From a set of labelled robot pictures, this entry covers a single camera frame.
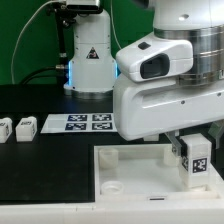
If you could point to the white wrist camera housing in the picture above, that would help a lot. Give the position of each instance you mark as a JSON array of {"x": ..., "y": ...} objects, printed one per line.
[{"x": 153, "y": 58}]

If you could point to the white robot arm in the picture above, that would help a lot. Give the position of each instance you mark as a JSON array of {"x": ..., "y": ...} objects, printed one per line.
[{"x": 173, "y": 78}]

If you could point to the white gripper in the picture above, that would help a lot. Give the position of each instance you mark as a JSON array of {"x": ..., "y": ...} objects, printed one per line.
[{"x": 160, "y": 106}]

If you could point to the white square tabletop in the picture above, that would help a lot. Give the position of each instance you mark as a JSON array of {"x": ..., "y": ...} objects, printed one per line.
[{"x": 141, "y": 173}]

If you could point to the black camera stand with camera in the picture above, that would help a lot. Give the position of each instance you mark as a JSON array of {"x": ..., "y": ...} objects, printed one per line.
[{"x": 65, "y": 16}]

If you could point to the white sheet with tags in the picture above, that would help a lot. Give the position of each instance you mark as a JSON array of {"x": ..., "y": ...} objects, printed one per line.
[{"x": 77, "y": 123}]

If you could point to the white front obstacle wall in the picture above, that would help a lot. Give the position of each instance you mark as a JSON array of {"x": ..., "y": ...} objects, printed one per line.
[{"x": 121, "y": 212}]

